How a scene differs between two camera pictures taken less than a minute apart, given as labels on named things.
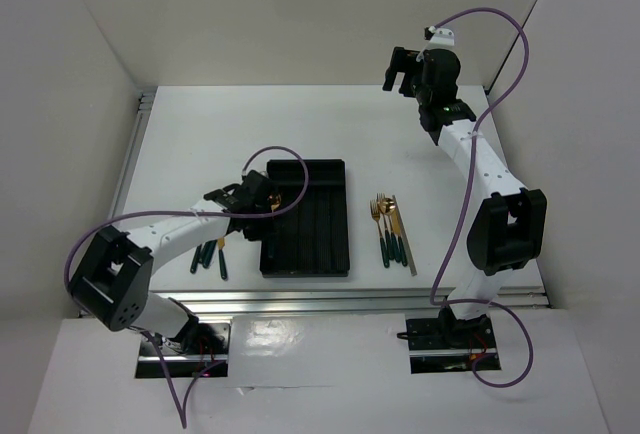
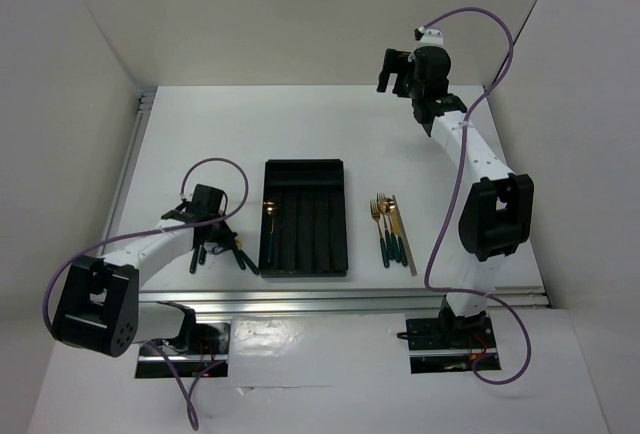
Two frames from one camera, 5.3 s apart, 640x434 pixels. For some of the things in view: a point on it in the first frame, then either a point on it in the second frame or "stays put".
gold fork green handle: (376, 216) stays put
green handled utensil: (193, 267) stays put
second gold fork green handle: (381, 200) stays put
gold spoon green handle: (276, 201) to (269, 209)
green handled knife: (221, 256) to (243, 259)
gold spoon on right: (389, 207) stays put
